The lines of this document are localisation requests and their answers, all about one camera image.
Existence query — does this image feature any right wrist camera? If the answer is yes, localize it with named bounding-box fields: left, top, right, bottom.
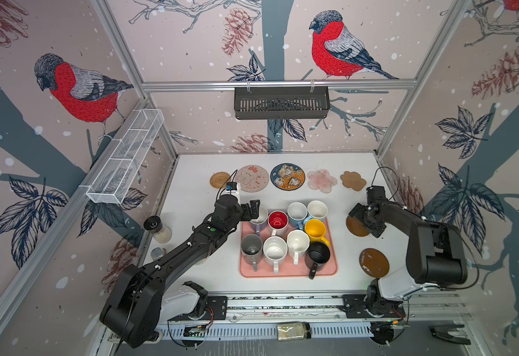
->
left=366, top=185, right=387, bottom=206

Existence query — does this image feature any white wire basket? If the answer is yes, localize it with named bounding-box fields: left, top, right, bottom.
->
left=86, top=109, right=164, bottom=204

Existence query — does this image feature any white blue mug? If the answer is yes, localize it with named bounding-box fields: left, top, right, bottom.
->
left=307, top=200, right=329, bottom=221

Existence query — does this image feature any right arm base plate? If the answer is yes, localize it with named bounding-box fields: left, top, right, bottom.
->
left=339, top=295, right=406, bottom=319

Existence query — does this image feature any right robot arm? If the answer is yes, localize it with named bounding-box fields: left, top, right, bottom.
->
left=348, top=200, right=468, bottom=313

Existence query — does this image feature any brown round wooden coaster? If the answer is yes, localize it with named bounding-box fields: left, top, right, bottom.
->
left=346, top=217, right=370, bottom=237

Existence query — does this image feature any light blue mug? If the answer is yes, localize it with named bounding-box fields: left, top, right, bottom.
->
left=287, top=202, right=308, bottom=230

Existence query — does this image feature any cork flower coaster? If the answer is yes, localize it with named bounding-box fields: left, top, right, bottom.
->
left=340, top=171, right=367, bottom=191

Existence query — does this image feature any pink flower coaster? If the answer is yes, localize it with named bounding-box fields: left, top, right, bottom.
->
left=306, top=169, right=337, bottom=194

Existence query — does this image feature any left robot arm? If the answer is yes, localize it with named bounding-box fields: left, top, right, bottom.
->
left=99, top=194, right=260, bottom=348

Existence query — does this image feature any black lid spice jar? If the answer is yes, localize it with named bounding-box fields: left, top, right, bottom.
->
left=143, top=215, right=172, bottom=244

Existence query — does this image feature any blue cartoon round coaster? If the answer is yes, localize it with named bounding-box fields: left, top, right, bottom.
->
left=270, top=163, right=306, bottom=191

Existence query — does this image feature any yellow mug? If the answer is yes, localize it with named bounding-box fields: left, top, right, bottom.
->
left=304, top=219, right=331, bottom=247

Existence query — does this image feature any pink bunny round coaster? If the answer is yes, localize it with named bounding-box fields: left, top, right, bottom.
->
left=234, top=165, right=270, bottom=193

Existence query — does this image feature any pink serving tray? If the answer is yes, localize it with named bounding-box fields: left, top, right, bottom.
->
left=239, top=215, right=339, bottom=279

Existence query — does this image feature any black wall basket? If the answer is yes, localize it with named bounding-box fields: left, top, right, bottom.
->
left=234, top=87, right=330, bottom=120

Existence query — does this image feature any white mug middle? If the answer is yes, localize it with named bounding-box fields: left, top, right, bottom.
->
left=287, top=230, right=310, bottom=266

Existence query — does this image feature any black mug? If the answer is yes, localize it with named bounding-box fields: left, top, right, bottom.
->
left=305, top=242, right=331, bottom=280

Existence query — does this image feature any grey mug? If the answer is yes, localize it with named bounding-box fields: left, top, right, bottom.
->
left=240, top=234, right=263, bottom=272

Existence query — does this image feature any white mug front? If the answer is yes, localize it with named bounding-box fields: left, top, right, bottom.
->
left=263, top=236, right=288, bottom=274

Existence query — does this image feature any taped small box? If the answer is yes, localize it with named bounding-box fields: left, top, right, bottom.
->
left=277, top=322, right=311, bottom=341

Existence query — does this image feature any rattan round coaster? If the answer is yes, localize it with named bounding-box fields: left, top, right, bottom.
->
left=209, top=171, right=231, bottom=190

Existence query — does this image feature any dark glossy round coaster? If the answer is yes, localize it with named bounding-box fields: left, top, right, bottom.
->
left=359, top=248, right=390, bottom=278

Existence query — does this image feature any silver lid spice jar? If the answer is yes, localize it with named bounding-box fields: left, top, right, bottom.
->
left=150, top=247, right=167, bottom=261

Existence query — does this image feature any lavender mug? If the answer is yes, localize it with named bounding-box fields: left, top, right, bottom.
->
left=250, top=206, right=268, bottom=236

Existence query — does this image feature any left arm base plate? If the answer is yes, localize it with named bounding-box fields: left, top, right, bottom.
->
left=197, top=296, right=228, bottom=321

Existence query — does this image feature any black clamp tool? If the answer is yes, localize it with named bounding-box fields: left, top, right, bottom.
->
left=429, top=324, right=472, bottom=345

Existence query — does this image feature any red interior white mug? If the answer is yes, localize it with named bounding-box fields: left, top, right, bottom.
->
left=268, top=211, right=289, bottom=237

